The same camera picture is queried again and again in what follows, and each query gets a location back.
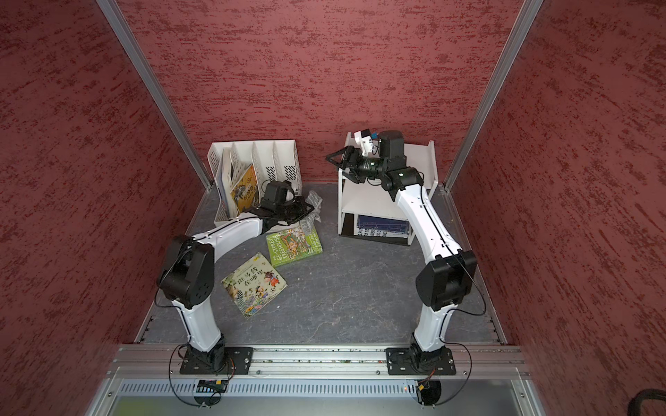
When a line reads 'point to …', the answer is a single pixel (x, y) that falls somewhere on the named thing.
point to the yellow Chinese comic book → (245, 192)
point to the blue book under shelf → (382, 226)
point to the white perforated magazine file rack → (259, 177)
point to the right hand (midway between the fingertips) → (328, 168)
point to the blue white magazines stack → (225, 186)
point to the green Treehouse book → (290, 246)
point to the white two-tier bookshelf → (368, 211)
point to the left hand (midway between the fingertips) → (314, 210)
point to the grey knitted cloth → (315, 200)
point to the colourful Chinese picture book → (254, 283)
